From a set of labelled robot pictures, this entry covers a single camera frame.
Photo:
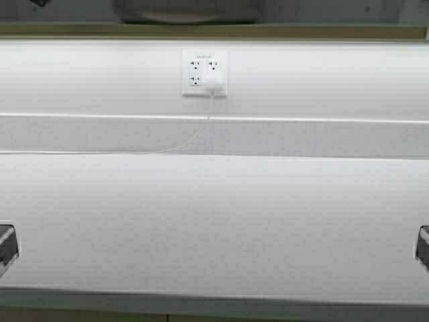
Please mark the middle wooden drawer front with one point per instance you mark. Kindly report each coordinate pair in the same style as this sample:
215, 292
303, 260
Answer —
401, 317

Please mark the white wall outlet plate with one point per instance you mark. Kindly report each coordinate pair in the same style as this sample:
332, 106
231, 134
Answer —
196, 64

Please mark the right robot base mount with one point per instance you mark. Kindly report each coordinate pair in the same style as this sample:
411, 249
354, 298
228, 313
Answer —
422, 247

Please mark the left wooden drawer front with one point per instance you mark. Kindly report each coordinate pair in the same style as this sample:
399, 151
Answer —
20, 314

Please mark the upper cabinet bottom shelf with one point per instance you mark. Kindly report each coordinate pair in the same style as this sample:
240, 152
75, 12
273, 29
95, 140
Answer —
264, 32

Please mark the large grey cooking pot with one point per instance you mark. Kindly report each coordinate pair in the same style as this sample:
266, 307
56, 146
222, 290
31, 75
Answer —
186, 12

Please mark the white plug adapter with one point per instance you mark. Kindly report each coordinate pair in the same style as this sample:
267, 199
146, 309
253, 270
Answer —
212, 84

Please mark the wooden drawer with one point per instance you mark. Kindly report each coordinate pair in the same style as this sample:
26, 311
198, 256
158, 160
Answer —
20, 314
401, 317

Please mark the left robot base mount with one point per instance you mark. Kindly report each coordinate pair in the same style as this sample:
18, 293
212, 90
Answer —
9, 248

